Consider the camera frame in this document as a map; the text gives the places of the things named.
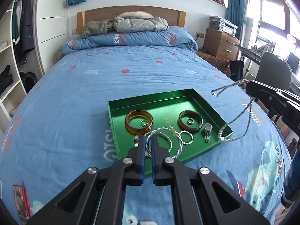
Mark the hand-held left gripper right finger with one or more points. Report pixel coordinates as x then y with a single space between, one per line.
153 161

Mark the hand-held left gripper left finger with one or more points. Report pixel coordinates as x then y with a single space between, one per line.
141 161

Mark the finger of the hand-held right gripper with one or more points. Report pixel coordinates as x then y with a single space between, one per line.
260 90
290 117

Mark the small silver charm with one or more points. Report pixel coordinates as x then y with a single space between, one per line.
136 141

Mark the plain silver bangle with clasp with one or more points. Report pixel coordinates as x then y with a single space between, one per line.
163 135

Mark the large twisted silver bangle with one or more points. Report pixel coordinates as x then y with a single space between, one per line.
180 146

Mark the amber bangle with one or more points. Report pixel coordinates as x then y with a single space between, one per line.
138 130

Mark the dark brown-green bangle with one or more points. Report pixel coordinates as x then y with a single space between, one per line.
189 128

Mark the green metal tray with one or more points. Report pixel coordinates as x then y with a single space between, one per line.
164 103

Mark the grey office chair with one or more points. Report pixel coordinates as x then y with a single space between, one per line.
274 70

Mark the dark tote bag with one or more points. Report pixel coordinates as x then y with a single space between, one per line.
236 71

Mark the glass desk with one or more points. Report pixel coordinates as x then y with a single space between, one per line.
248 51

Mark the black monitor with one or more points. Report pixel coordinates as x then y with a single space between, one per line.
293 62

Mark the low wooden nightstand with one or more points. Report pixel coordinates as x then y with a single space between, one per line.
211 57

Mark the wooden dresser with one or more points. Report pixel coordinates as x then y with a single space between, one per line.
220 44

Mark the person's blue pants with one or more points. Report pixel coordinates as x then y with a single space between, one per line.
291 182

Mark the white printer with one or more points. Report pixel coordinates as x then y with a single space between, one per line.
222 25

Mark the blue curtain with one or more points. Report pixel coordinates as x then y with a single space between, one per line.
234 4

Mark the blue printed bedspread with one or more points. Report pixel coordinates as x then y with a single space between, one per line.
70 93

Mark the blue pillow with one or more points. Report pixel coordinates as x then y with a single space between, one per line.
140 38

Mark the red photo card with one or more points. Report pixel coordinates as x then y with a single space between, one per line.
21 201

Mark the black bag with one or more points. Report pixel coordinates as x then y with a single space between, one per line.
28 82

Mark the grey fleece jacket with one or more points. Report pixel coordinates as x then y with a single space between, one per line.
93 28

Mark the wooden headboard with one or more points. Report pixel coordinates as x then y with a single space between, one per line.
100 15

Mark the dark folded clothes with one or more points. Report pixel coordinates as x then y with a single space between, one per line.
5 79

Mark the white open shelf unit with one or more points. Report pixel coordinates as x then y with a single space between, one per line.
14 58

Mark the white wardrobe doors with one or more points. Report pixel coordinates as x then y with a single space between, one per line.
52 23

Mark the hanging dark clothes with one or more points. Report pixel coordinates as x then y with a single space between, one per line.
25 28

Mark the wall socket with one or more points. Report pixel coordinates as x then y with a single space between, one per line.
199 34

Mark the wall light switch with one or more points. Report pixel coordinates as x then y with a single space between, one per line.
74 31

